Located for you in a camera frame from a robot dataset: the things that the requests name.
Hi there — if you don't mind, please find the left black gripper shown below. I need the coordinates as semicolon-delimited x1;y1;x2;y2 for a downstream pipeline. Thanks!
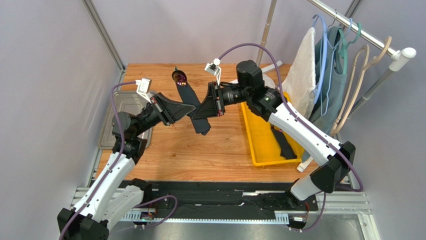
133;92;195;137

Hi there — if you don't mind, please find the black paper napkin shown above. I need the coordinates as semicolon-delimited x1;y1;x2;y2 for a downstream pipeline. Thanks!
176;82;213;136

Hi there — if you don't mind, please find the iridescent spoon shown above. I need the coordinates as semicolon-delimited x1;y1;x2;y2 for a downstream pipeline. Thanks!
171;66;188;87

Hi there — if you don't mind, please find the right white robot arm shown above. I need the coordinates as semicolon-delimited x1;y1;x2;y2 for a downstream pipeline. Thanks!
192;60;356;201

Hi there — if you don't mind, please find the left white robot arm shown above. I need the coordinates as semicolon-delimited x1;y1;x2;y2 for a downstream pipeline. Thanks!
57;92;195;240

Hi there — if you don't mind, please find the silver metal tray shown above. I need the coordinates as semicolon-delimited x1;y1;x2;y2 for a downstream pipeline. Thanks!
97;90;159;150

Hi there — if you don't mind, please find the yellow plastic bin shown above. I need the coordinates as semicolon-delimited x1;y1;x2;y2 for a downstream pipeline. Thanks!
241;102;304;167

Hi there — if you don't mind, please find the white towel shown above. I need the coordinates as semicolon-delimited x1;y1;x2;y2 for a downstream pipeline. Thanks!
281;27;316;119

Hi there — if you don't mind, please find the blue hanger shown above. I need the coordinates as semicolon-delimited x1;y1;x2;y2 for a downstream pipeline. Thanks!
312;14;346;105

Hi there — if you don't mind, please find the teal garment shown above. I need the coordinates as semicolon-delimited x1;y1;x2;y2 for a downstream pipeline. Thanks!
298;25;349;161

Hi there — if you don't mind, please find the beige hanger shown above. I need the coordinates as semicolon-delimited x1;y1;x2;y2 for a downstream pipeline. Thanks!
334;36;393;134
332;44;372;129

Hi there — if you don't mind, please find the green hanger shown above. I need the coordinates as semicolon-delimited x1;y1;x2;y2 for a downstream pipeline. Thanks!
338;22;362;75

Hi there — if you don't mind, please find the metal clothes rack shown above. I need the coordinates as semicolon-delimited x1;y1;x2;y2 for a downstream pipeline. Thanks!
226;0;418;173

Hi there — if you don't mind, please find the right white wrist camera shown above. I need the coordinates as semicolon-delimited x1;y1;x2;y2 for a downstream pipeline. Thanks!
204;58;222;86

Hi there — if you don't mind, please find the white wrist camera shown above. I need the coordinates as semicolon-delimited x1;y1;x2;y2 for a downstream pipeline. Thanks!
135;77;152;103
204;58;222;86

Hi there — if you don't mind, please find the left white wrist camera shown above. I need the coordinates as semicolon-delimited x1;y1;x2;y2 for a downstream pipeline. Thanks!
135;77;152;103

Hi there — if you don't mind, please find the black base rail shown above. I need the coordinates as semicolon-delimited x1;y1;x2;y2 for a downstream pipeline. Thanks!
151;181;320;220

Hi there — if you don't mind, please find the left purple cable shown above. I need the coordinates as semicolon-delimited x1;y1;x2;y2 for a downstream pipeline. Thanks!
59;80;179;240

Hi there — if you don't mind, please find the purple cable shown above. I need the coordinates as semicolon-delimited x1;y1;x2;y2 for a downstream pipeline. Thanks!
59;80;179;240
217;43;365;233

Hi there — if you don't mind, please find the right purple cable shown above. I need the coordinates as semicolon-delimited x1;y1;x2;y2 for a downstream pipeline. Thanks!
217;43;365;233

